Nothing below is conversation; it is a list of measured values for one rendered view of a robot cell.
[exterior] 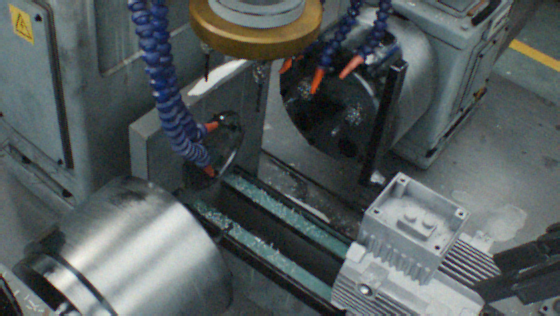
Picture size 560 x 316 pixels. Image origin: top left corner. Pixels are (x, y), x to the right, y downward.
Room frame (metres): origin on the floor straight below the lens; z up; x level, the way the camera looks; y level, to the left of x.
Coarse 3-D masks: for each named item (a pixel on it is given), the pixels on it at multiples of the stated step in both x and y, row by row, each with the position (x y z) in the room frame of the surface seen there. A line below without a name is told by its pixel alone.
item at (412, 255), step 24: (384, 192) 0.64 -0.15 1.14; (408, 192) 0.67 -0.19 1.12; (432, 192) 0.66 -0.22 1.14; (384, 216) 0.62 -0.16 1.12; (408, 216) 0.61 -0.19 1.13; (432, 216) 0.64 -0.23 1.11; (456, 216) 0.62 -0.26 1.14; (360, 240) 0.59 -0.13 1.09; (384, 240) 0.58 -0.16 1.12; (408, 240) 0.56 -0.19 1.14; (432, 240) 0.59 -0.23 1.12; (408, 264) 0.56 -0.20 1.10; (432, 264) 0.54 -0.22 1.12
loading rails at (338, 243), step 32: (224, 192) 0.82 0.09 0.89; (256, 192) 0.81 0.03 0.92; (224, 224) 0.73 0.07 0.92; (256, 224) 0.78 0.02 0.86; (288, 224) 0.75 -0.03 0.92; (320, 224) 0.75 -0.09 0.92; (224, 256) 0.69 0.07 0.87; (256, 256) 0.66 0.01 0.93; (288, 256) 0.74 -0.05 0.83; (320, 256) 0.71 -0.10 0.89; (256, 288) 0.65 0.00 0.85; (288, 288) 0.62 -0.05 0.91; (320, 288) 0.63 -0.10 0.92
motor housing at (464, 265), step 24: (456, 240) 0.61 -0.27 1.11; (360, 264) 0.58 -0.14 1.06; (384, 264) 0.57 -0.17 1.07; (456, 264) 0.57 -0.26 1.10; (480, 264) 0.57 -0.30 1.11; (336, 288) 0.56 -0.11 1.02; (384, 288) 0.54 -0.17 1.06; (408, 288) 0.54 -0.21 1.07; (432, 288) 0.54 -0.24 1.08; (456, 288) 0.53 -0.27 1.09; (360, 312) 0.54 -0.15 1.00; (384, 312) 0.52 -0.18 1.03; (408, 312) 0.51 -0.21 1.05; (456, 312) 0.51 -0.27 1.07
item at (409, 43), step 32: (320, 32) 1.02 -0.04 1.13; (352, 32) 0.99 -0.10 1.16; (384, 32) 1.01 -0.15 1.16; (416, 32) 1.04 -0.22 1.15; (384, 64) 0.93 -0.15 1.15; (416, 64) 0.98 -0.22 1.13; (288, 96) 0.98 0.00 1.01; (320, 96) 0.94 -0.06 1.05; (352, 96) 0.91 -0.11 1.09; (416, 96) 0.94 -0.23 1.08; (320, 128) 0.94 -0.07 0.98; (352, 128) 0.90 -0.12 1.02; (352, 160) 0.90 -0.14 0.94
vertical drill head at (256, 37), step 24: (192, 0) 0.75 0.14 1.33; (216, 0) 0.73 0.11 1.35; (240, 0) 0.73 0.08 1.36; (264, 0) 0.73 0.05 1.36; (288, 0) 0.75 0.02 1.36; (312, 0) 0.80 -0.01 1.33; (192, 24) 0.73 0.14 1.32; (216, 24) 0.71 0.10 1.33; (240, 24) 0.71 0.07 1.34; (264, 24) 0.71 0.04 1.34; (288, 24) 0.73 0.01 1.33; (312, 24) 0.74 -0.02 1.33; (216, 48) 0.69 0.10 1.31; (240, 48) 0.68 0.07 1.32; (264, 48) 0.69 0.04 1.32; (288, 48) 0.70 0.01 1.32; (264, 72) 0.70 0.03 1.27
